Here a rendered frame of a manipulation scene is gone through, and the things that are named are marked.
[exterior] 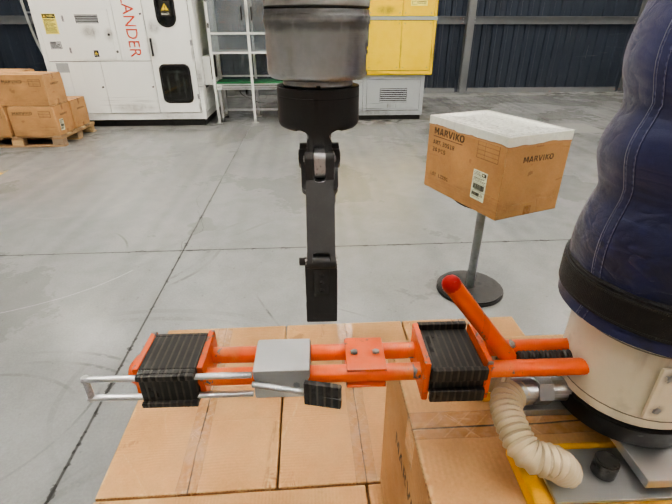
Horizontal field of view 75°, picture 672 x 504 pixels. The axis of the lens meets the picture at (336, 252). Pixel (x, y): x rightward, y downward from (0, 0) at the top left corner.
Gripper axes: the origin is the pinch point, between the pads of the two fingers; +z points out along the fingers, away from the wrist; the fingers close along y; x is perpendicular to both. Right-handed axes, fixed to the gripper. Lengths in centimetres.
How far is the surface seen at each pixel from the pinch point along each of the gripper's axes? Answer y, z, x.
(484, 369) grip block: -3.5, 11.4, -19.2
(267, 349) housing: 2.2, 12.3, 7.1
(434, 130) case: 199, 27, -64
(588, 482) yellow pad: -9.4, 24.4, -32.0
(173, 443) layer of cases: 33, 67, 37
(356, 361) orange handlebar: -0.3, 12.4, -4.2
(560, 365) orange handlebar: -1.4, 13.0, -29.8
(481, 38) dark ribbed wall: 1051, 2, -376
